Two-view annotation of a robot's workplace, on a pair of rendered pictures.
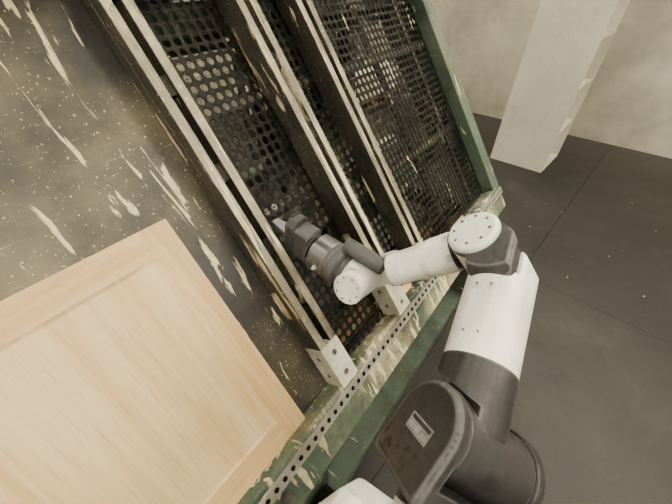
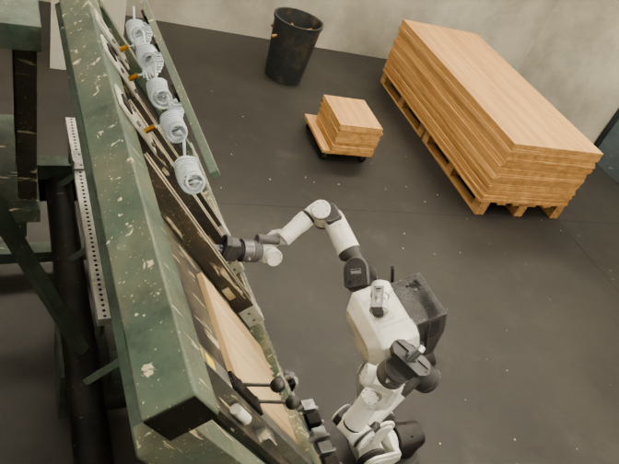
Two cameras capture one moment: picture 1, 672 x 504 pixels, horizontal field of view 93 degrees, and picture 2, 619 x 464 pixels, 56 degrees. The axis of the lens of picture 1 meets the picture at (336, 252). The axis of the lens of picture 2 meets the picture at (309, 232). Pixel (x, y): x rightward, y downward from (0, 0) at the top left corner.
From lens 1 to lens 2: 1.86 m
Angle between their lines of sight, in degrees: 55
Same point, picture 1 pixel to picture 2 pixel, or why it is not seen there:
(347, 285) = (274, 256)
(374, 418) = not seen: hidden behind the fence
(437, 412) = (357, 263)
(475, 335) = (347, 241)
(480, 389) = (358, 253)
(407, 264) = (295, 232)
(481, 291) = (338, 227)
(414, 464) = (362, 277)
